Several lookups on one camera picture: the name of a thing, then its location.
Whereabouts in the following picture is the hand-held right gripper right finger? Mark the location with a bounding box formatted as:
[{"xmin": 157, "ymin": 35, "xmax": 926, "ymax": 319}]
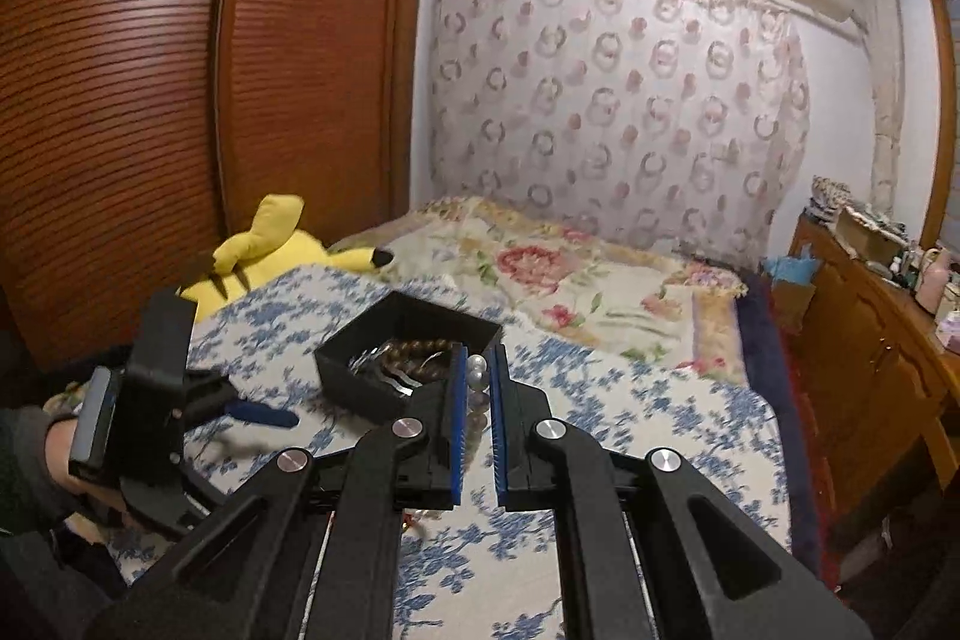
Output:
[{"xmin": 487, "ymin": 344, "xmax": 875, "ymax": 640}]

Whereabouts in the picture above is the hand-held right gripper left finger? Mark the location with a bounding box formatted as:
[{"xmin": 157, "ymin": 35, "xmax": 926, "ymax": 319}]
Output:
[{"xmin": 82, "ymin": 344, "xmax": 470, "ymax": 640}]

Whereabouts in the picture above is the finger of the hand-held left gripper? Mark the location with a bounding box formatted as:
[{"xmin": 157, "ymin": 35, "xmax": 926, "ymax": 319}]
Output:
[{"xmin": 202, "ymin": 381, "xmax": 301, "ymax": 432}]

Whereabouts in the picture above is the white pearl necklace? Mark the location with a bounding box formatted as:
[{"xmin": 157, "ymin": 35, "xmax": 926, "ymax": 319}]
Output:
[{"xmin": 461, "ymin": 361, "xmax": 492, "ymax": 468}]

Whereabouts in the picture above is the silver hair clip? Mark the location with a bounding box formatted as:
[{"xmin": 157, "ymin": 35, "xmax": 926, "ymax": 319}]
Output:
[{"xmin": 352, "ymin": 347, "xmax": 425, "ymax": 399}]

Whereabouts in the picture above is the brown wooden bead bracelet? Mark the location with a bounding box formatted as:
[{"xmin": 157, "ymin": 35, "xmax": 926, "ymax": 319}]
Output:
[{"xmin": 375, "ymin": 340, "xmax": 451, "ymax": 386}]

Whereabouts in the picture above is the black box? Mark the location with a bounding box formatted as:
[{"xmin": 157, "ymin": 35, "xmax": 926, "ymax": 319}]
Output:
[{"xmin": 313, "ymin": 291, "xmax": 503, "ymax": 425}]

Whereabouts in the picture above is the person's left forearm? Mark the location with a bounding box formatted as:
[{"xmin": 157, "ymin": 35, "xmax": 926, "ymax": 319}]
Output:
[{"xmin": 0, "ymin": 406, "xmax": 80, "ymax": 540}]

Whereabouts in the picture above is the blue floral tablecloth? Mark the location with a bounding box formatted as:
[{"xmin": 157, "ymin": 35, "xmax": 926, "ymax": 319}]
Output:
[{"xmin": 45, "ymin": 265, "xmax": 797, "ymax": 640}]

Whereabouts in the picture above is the yellow plush toy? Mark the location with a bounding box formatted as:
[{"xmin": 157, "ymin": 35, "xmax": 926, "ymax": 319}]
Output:
[{"xmin": 176, "ymin": 194, "xmax": 396, "ymax": 316}]

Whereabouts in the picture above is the floral bed blanket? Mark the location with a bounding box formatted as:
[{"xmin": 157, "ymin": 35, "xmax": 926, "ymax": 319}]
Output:
[{"xmin": 330, "ymin": 195, "xmax": 751, "ymax": 386}]

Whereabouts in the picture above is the blue paper bag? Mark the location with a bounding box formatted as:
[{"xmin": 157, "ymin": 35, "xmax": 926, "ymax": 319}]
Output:
[{"xmin": 761, "ymin": 241, "xmax": 820, "ymax": 335}]

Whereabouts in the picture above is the brown slatted wooden wardrobe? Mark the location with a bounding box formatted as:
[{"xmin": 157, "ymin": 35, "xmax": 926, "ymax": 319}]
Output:
[{"xmin": 0, "ymin": 0, "xmax": 426, "ymax": 375}]

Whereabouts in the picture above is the sheer circle-patterned curtain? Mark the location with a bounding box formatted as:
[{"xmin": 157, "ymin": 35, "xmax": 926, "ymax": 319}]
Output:
[{"xmin": 422, "ymin": 0, "xmax": 816, "ymax": 272}]

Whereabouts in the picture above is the wooden sideboard cabinet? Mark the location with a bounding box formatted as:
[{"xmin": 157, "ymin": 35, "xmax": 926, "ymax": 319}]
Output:
[{"xmin": 786, "ymin": 211, "xmax": 960, "ymax": 540}]

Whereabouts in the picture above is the stack of printed packets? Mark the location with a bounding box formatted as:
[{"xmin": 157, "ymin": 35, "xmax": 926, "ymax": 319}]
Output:
[{"xmin": 808, "ymin": 175, "xmax": 854, "ymax": 219}]

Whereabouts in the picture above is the cardboard box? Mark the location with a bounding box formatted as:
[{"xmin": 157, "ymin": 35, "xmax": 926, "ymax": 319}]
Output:
[{"xmin": 834, "ymin": 206, "xmax": 906, "ymax": 268}]

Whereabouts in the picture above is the pink thermos jug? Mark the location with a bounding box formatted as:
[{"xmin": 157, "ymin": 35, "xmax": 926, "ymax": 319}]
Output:
[{"xmin": 916, "ymin": 248, "xmax": 953, "ymax": 316}]

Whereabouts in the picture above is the tied cream curtain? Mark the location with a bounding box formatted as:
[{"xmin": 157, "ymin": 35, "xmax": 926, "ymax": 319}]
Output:
[{"xmin": 853, "ymin": 0, "xmax": 906, "ymax": 200}]

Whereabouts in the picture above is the wooden window frame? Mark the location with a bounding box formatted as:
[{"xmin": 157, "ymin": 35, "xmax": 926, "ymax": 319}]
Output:
[{"xmin": 916, "ymin": 0, "xmax": 960, "ymax": 253}]

